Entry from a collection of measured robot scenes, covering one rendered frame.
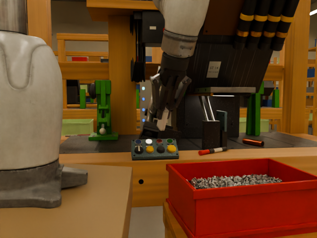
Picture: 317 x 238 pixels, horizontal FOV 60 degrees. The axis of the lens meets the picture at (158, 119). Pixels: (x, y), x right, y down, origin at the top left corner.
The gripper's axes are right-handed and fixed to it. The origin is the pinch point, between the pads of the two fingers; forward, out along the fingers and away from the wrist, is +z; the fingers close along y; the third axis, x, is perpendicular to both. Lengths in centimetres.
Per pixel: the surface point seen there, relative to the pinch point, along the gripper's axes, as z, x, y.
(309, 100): 229, 418, 774
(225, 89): -8.2, 2.5, 23.6
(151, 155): 11.8, -2.5, -2.6
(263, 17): -31.5, 8.0, 35.2
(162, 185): 19.7, -8.2, 0.3
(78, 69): 15, 80, -9
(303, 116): 19, 22, 106
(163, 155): 11.4, -3.8, 0.9
